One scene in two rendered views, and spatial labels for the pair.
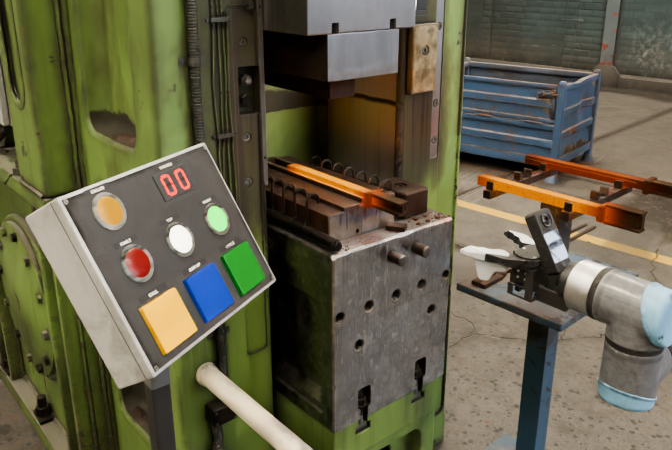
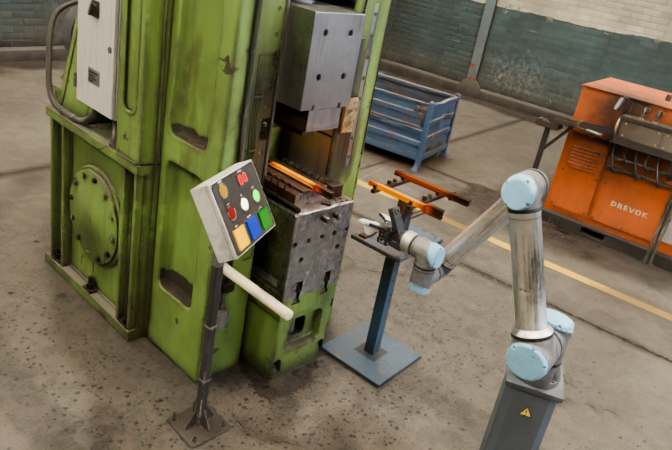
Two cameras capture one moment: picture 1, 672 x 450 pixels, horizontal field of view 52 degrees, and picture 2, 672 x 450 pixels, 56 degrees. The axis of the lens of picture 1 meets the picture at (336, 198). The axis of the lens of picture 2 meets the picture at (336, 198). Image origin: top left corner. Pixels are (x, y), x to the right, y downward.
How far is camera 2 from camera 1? 1.30 m
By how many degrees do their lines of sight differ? 11
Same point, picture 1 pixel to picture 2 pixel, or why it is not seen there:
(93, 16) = (182, 75)
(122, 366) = (223, 254)
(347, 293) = (299, 234)
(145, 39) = (224, 104)
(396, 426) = (311, 304)
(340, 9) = (316, 99)
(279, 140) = not seen: hidden behind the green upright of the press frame
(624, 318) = (421, 255)
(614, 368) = (415, 275)
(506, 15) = (402, 26)
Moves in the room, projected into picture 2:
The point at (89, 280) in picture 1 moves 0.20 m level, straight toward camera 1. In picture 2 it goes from (215, 218) to (235, 246)
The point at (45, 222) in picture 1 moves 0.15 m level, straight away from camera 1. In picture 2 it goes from (200, 193) to (185, 176)
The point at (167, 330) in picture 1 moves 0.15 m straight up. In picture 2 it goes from (241, 241) to (246, 203)
